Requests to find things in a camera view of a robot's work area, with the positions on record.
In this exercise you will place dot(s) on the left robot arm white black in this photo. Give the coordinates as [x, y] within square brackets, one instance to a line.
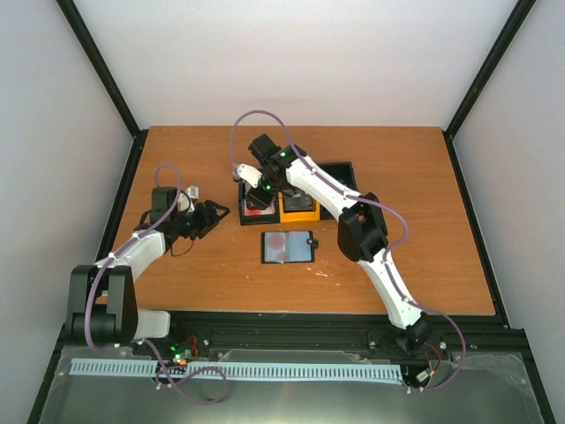
[102, 307]

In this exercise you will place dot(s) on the yellow bin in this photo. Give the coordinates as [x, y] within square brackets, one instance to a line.
[298, 217]

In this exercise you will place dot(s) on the right black frame post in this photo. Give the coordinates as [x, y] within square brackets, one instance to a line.
[501, 44]

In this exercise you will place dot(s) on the left black frame post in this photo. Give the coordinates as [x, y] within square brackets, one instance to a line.
[87, 42]

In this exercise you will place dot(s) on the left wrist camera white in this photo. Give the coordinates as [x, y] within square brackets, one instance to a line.
[191, 196]

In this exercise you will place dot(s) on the black bin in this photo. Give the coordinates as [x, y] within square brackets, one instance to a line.
[243, 189]
[342, 172]

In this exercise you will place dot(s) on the red white card stack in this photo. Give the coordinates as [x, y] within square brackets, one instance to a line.
[250, 210]

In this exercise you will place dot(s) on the black leather card holder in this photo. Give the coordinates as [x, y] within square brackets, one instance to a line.
[300, 247]

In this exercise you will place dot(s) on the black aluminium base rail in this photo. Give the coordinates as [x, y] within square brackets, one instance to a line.
[464, 340]

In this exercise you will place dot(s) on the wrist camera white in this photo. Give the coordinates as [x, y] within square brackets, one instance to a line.
[191, 196]
[248, 174]

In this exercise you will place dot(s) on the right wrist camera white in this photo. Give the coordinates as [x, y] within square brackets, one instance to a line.
[248, 174]

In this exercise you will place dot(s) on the black bin left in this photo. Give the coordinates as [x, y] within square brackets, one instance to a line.
[243, 189]

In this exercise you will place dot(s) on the dark card stack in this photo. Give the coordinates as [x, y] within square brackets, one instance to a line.
[299, 201]

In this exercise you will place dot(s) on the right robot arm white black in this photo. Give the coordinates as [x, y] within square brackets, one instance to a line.
[362, 233]

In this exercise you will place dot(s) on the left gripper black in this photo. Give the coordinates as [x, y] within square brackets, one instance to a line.
[208, 222]

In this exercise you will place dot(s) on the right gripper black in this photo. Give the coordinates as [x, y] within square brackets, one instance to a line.
[261, 204]

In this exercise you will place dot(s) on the black frame post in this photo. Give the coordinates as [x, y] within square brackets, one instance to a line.
[87, 42]
[501, 44]

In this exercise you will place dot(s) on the light blue cable duct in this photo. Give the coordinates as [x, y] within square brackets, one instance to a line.
[242, 371]

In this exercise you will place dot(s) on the black bin right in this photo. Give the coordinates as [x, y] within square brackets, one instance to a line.
[342, 172]

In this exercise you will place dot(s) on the red circle white card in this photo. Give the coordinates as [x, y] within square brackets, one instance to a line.
[275, 247]

